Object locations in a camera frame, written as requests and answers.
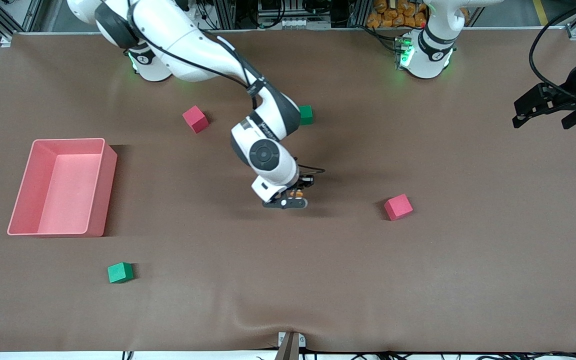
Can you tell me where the brown table mat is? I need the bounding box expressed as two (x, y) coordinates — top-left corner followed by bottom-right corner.
(0, 27), (576, 354)

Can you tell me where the red foam cube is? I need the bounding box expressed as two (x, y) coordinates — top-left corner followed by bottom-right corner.
(182, 105), (210, 134)
(384, 193), (414, 222)

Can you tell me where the grey metal table clamp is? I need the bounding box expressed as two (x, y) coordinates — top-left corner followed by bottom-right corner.
(277, 331), (307, 351)

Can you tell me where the brown slanted bar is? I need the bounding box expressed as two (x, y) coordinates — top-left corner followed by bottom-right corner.
(274, 332), (301, 360)

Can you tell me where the white power strip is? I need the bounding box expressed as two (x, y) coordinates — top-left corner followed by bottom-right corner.
(258, 17), (332, 30)

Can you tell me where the orange snack bag pile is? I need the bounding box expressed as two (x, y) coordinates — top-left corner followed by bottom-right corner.
(366, 0), (429, 29)

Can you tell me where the pink plastic bin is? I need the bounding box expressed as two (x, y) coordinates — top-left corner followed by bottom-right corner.
(7, 138), (118, 238)

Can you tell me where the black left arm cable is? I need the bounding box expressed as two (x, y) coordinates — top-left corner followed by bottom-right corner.
(528, 0), (576, 97)

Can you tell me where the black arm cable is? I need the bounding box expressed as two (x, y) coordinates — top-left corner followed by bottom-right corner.
(127, 0), (326, 176)
(528, 0), (576, 97)

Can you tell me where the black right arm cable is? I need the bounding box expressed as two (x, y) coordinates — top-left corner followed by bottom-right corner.
(127, 0), (326, 176)

